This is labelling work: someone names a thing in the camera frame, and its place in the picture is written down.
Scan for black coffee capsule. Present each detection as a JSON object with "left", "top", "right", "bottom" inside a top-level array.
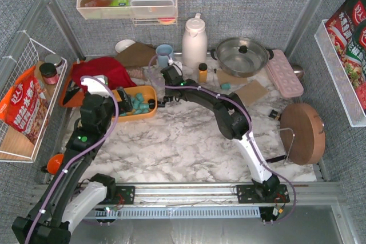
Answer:
[{"left": 148, "top": 99, "right": 156, "bottom": 109}]

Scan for orange plastic storage basket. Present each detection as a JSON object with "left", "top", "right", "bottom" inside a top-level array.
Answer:
[{"left": 117, "top": 85, "right": 157, "bottom": 123}]

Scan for red cloth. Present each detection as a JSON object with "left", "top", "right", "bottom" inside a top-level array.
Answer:
[{"left": 71, "top": 57, "right": 137, "bottom": 92}]

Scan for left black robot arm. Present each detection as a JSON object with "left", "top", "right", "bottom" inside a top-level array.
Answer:
[{"left": 11, "top": 90, "right": 118, "bottom": 243}]

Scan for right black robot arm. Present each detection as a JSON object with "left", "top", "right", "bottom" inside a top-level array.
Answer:
[{"left": 161, "top": 65, "right": 280, "bottom": 200}]

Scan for striped pink cloth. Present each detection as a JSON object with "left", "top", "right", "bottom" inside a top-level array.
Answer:
[{"left": 126, "top": 67, "right": 148, "bottom": 81}]

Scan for small orange juice bottle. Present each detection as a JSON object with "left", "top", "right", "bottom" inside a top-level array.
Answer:
[{"left": 198, "top": 63, "right": 208, "bottom": 83}]

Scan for light blue mug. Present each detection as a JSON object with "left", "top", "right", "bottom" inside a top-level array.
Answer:
[{"left": 156, "top": 44, "right": 174, "bottom": 68}]

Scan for orange plastic tray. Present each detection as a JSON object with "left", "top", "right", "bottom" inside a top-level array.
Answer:
[{"left": 59, "top": 59, "right": 85, "bottom": 108}]

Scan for black kitchen knife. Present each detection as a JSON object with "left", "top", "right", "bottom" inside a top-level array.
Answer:
[{"left": 62, "top": 86, "right": 81, "bottom": 106}]

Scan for brown cork coaster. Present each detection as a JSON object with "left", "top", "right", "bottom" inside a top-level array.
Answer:
[
  {"left": 216, "top": 70, "right": 248, "bottom": 86},
  {"left": 235, "top": 80, "right": 268, "bottom": 106}
]

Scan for white small bowl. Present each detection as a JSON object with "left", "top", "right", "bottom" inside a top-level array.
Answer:
[{"left": 115, "top": 39, "right": 135, "bottom": 53}]

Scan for white thermos jug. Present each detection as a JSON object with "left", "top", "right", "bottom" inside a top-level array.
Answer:
[{"left": 182, "top": 13, "right": 208, "bottom": 69}]

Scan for silver lid jar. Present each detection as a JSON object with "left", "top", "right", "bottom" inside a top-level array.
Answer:
[{"left": 44, "top": 54, "right": 63, "bottom": 68}]

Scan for stainless steel pot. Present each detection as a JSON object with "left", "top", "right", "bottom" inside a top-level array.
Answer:
[{"left": 210, "top": 38, "right": 274, "bottom": 78}]

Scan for dark lid glass jar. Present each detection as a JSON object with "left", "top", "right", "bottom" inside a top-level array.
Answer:
[{"left": 39, "top": 63, "right": 59, "bottom": 85}]

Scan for orange plastic cup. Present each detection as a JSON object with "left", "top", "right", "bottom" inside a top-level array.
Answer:
[{"left": 42, "top": 153, "right": 64, "bottom": 175}]

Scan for clear plastic food containers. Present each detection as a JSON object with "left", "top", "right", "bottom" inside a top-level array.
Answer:
[{"left": 130, "top": 0, "right": 176, "bottom": 18}]

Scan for red snack bag left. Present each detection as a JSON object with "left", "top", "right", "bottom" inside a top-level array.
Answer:
[{"left": 1, "top": 66, "right": 49, "bottom": 144}]

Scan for pink egg tray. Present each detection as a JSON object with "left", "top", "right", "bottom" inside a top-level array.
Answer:
[{"left": 265, "top": 49, "right": 304, "bottom": 98}]

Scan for round wooden board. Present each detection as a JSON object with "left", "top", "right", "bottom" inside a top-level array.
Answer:
[{"left": 280, "top": 103, "right": 325, "bottom": 165}]

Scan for red seasoning bag right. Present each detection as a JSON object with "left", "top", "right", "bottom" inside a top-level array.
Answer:
[{"left": 325, "top": 0, "right": 366, "bottom": 90}]

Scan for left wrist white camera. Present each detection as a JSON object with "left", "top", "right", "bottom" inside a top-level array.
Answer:
[{"left": 81, "top": 75, "right": 112, "bottom": 98}]

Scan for white wire rack left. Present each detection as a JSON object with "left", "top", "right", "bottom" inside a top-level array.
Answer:
[{"left": 1, "top": 30, "right": 68, "bottom": 163}]

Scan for purple handled knife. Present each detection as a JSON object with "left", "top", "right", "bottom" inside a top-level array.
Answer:
[{"left": 266, "top": 155, "right": 287, "bottom": 163}]

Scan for white wire basket right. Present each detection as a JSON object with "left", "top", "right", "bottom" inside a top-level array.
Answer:
[{"left": 314, "top": 19, "right": 365, "bottom": 127}]

